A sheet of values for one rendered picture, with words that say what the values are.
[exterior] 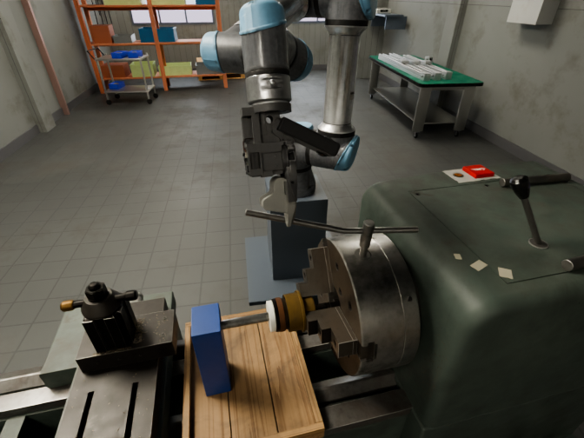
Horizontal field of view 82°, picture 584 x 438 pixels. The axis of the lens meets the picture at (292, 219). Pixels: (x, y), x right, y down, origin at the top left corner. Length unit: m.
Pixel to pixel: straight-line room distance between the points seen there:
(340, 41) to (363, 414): 0.94
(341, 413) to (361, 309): 0.32
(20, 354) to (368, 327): 2.16
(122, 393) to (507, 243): 0.87
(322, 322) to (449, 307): 0.25
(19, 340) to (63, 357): 1.56
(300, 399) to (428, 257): 0.45
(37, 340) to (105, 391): 1.68
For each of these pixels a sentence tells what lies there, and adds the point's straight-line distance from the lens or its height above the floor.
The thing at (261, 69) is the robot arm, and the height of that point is 1.59.
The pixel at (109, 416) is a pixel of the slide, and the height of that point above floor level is 0.97.
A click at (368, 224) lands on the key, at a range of 0.66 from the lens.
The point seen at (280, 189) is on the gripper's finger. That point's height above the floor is 1.41.
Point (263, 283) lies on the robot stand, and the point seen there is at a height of 0.75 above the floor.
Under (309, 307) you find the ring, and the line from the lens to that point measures 0.78.
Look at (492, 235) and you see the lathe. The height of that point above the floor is 1.25.
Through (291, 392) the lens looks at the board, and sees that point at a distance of 0.92.
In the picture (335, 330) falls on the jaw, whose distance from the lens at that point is 0.73.
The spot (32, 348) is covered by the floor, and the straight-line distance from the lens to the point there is 2.54.
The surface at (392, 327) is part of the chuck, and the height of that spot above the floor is 1.15.
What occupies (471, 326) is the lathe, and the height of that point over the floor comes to 1.21.
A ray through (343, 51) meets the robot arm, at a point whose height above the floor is 1.56.
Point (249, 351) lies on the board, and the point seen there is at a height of 0.88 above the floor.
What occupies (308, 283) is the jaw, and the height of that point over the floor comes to 1.14.
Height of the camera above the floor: 1.69
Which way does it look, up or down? 34 degrees down
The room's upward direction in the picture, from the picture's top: straight up
